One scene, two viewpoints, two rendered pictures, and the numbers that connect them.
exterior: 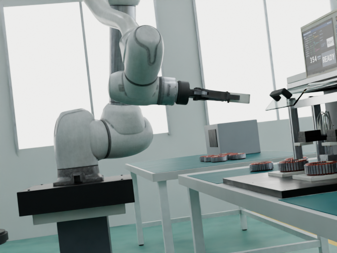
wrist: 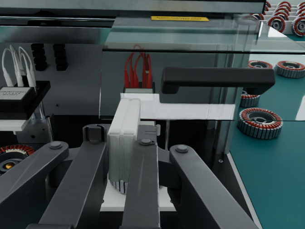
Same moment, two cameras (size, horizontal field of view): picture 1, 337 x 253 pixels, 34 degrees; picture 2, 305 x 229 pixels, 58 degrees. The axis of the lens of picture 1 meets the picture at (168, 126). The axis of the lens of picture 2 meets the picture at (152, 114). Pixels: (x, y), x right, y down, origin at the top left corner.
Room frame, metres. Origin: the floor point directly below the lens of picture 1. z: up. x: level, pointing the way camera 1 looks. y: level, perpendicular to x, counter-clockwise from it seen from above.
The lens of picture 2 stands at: (1.74, -0.09, 1.16)
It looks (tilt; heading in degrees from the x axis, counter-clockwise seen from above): 31 degrees down; 277
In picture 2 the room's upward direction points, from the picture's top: 2 degrees clockwise
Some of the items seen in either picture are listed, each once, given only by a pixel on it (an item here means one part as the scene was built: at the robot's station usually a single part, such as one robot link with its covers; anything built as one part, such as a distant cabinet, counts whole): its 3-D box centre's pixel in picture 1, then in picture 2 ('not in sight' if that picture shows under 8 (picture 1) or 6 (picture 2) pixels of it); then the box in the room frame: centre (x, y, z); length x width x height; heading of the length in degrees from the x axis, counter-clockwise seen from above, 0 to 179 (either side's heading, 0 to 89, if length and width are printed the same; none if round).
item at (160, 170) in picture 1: (211, 207); not in sight; (4.31, -0.26, 0.38); 1.85 x 1.10 x 0.75; 10
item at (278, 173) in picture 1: (294, 171); not in sight; (2.05, -0.44, 0.78); 0.15 x 0.15 x 0.01; 10
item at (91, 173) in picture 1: (78, 174); not in sight; (2.07, 0.35, 0.85); 0.22 x 0.18 x 0.06; 7
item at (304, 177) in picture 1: (322, 175); (138, 178); (1.81, -0.48, 0.78); 0.15 x 0.15 x 0.01; 10
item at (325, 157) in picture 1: (330, 161); (36, 127); (2.07, -0.58, 0.80); 0.08 x 0.05 x 0.06; 10
